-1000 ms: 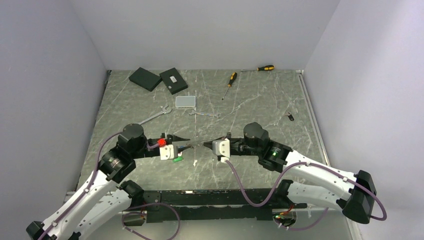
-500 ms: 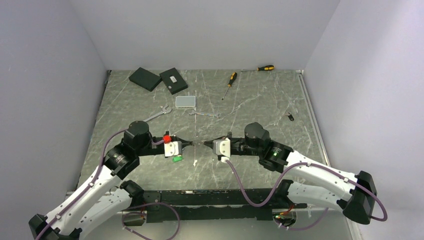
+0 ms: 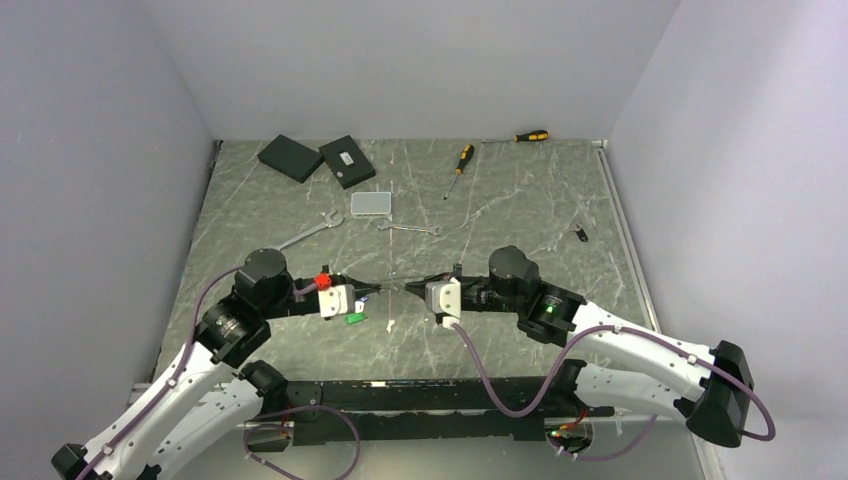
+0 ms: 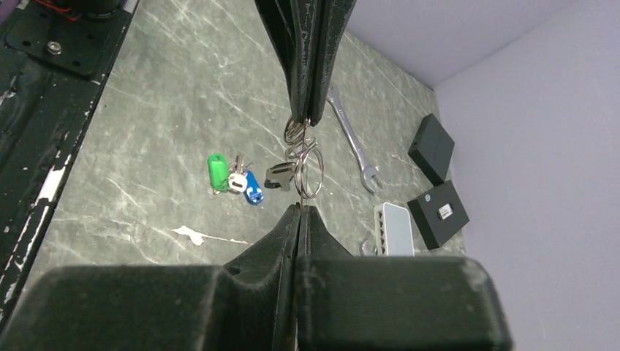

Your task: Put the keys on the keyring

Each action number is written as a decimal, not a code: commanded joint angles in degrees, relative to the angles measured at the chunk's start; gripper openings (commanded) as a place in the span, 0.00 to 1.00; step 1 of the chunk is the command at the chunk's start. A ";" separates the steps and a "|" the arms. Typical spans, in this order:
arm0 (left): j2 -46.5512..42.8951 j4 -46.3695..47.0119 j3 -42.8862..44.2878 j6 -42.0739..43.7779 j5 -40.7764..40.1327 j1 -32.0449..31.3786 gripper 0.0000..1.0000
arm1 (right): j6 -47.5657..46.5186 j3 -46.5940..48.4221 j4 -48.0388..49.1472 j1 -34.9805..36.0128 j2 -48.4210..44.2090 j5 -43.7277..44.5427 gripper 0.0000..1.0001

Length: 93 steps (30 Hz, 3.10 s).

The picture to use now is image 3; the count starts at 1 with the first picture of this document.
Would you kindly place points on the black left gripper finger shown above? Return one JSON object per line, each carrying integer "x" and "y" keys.
{"x": 362, "y": 287}
{"x": 362, "y": 300}

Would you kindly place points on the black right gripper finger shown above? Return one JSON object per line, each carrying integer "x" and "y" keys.
{"x": 420, "y": 285}
{"x": 422, "y": 292}

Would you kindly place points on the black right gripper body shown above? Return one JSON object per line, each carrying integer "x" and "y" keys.
{"x": 479, "y": 290}

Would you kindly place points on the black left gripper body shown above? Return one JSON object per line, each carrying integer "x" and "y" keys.
{"x": 298, "y": 288}

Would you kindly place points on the key with green tag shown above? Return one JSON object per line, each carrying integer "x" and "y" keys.
{"x": 354, "y": 318}

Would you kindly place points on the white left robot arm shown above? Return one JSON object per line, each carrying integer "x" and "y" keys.
{"x": 219, "y": 345}

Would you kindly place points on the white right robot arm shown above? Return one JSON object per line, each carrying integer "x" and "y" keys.
{"x": 605, "y": 360}

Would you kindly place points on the small silver wrench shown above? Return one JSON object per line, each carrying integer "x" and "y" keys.
{"x": 386, "y": 224}

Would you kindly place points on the large silver wrench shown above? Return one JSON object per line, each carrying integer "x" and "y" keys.
{"x": 330, "y": 220}

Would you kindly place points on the black box with label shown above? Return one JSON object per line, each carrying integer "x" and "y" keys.
{"x": 348, "y": 163}

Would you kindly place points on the black flat box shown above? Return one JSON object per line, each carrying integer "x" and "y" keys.
{"x": 291, "y": 158}

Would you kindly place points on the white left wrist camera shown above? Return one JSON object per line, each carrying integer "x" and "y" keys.
{"x": 336, "y": 300}

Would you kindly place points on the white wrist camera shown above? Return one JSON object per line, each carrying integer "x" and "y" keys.
{"x": 443, "y": 298}
{"x": 336, "y": 300}

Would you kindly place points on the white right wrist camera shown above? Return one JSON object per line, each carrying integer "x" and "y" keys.
{"x": 443, "y": 298}

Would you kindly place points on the white network switch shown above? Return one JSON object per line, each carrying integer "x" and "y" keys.
{"x": 371, "y": 204}

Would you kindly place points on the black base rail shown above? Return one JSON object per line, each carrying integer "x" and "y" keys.
{"x": 420, "y": 409}

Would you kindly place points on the orange black screwdriver at wall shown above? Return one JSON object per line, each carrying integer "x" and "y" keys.
{"x": 528, "y": 137}

